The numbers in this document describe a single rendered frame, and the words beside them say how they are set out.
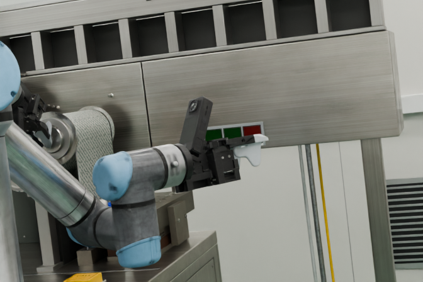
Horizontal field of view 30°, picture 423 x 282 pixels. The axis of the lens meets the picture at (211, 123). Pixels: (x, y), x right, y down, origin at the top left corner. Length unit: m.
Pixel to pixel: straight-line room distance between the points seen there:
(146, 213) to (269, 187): 3.46
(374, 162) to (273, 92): 0.39
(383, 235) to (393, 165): 2.17
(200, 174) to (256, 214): 3.41
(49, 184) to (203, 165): 0.27
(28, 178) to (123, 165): 0.17
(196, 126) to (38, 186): 0.30
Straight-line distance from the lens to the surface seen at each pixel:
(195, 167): 1.41
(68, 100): 2.53
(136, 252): 1.33
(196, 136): 1.41
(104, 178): 1.31
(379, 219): 2.48
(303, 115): 2.30
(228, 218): 4.86
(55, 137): 2.17
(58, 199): 1.38
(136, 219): 1.32
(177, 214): 2.24
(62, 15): 2.55
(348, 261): 4.77
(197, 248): 2.28
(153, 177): 1.33
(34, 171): 1.36
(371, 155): 2.45
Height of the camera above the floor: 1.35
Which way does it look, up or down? 3 degrees down
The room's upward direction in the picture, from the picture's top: 7 degrees counter-clockwise
